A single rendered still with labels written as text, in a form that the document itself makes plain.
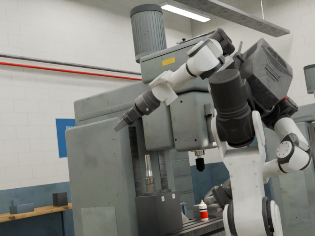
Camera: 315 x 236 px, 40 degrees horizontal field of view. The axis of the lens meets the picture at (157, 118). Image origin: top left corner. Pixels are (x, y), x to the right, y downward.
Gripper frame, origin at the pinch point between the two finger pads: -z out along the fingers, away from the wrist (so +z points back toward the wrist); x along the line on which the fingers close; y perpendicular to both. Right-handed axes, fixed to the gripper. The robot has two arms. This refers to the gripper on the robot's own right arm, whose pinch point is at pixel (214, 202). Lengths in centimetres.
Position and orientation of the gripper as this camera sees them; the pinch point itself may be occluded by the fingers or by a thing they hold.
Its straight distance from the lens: 211.6
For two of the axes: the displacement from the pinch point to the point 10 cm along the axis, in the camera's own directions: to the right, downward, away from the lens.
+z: 5.9, -6.3, -5.0
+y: -7.1, -1.1, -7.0
